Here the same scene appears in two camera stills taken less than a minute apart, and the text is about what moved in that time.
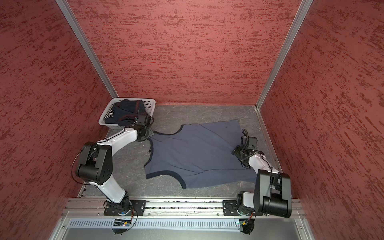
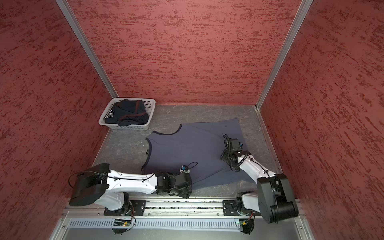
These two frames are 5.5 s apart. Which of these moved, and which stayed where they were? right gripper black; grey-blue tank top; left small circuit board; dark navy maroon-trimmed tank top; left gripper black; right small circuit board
Moved: right gripper black; left gripper black
Stayed: left small circuit board; grey-blue tank top; dark navy maroon-trimmed tank top; right small circuit board
